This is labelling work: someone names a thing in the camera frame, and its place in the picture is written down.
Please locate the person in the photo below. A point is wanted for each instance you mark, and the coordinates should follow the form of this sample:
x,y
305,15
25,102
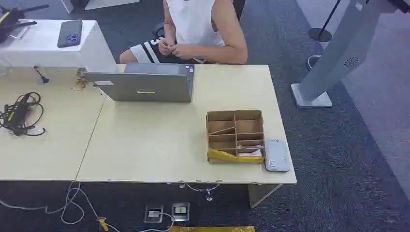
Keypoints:
x,y
195,25

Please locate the grey laptop computer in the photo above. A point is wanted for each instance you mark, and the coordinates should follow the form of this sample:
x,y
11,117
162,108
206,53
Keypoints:
x,y
150,86

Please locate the black equipment with yellow mark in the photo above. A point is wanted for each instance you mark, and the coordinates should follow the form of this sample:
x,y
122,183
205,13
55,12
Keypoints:
x,y
12,20

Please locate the grey card reader device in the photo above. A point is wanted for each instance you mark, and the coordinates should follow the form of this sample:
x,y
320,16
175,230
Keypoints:
x,y
276,157

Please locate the white cards in box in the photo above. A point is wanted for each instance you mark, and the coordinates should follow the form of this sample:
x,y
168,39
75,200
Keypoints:
x,y
250,151

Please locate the floor socket with yellow label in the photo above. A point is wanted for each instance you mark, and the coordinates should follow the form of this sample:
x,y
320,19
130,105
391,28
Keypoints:
x,y
180,211

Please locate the brass hinge bracket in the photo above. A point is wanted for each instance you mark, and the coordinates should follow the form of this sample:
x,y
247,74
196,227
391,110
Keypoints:
x,y
80,81

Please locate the open floor socket box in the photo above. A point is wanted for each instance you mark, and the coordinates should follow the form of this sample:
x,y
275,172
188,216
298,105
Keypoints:
x,y
154,214

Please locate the white cabinet box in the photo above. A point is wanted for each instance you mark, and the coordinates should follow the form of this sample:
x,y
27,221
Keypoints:
x,y
41,44

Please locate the black plug on desk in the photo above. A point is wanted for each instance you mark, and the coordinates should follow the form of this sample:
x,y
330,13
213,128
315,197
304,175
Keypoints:
x,y
41,76

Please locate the dark smartphone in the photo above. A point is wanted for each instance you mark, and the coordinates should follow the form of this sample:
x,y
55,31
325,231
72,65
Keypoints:
x,y
70,33

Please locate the wooden divided card box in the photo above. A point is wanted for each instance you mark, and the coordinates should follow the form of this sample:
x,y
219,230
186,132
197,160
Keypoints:
x,y
235,134

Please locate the black stanchion post with base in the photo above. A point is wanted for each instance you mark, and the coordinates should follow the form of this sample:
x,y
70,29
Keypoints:
x,y
321,32

